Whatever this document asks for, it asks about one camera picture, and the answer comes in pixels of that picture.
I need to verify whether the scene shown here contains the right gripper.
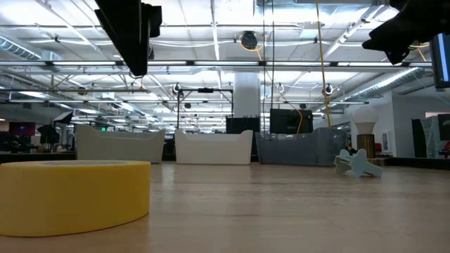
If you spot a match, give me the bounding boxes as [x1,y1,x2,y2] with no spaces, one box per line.
[361,0,450,66]

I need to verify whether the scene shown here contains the light blue staple remover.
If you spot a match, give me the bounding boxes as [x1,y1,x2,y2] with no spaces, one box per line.
[333,148,384,179]

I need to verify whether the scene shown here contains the yellow tape roll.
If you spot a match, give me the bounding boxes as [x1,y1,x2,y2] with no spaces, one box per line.
[0,160,152,238]

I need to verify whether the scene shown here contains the computer monitor blue screen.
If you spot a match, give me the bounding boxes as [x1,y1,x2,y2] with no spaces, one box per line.
[430,33,450,89]

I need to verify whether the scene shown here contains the clear grey plastic bin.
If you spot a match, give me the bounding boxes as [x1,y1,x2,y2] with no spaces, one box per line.
[75,124,166,165]

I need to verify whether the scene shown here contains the white building column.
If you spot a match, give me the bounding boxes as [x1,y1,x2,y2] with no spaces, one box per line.
[233,72,262,117]

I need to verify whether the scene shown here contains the tall black box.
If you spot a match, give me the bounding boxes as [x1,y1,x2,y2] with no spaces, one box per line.
[269,108,314,135]

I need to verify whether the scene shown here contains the black studio light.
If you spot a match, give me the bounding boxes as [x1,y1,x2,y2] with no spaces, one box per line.
[37,111,75,145]

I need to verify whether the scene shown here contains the smoky brown plastic bin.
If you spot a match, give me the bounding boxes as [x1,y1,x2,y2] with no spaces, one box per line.
[255,126,347,167]

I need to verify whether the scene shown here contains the low black perforated box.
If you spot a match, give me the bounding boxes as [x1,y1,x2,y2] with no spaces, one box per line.
[225,117,262,135]

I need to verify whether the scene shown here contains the white plastic bin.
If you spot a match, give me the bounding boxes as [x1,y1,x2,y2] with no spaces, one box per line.
[174,129,254,166]

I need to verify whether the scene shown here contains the dark purple screen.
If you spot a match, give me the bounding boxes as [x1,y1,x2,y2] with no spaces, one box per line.
[8,122,37,138]

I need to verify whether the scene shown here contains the long yellow cable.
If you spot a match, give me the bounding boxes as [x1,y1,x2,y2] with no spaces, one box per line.
[314,0,333,129]

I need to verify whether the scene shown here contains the black camera rig frame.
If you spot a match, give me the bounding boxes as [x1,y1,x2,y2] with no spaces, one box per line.
[176,87,235,131]

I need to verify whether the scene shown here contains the black ceiling cable reel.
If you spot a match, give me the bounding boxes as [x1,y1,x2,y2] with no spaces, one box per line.
[240,30,259,51]

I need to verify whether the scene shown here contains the hanging black cables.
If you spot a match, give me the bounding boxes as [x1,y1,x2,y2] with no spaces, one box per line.
[262,0,276,119]

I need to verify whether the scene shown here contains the black metal table frame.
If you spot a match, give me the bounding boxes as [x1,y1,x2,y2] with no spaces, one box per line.
[0,151,450,169]

